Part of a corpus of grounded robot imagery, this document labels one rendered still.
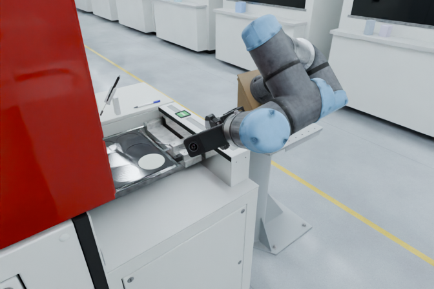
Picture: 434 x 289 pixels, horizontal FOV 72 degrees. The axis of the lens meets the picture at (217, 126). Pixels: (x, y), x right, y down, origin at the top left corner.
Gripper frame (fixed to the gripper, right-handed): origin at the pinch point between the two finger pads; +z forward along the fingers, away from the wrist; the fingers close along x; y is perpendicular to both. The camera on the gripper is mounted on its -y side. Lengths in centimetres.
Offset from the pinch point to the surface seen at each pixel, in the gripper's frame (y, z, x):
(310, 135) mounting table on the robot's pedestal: 57, 52, -32
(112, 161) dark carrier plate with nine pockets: -31, 42, 1
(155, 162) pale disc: -16.7, 37.0, -6.2
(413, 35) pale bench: 263, 156, -27
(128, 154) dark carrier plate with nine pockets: -25, 45, 0
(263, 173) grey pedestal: 32, 71, -44
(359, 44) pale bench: 230, 190, -15
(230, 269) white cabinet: -9, 40, -63
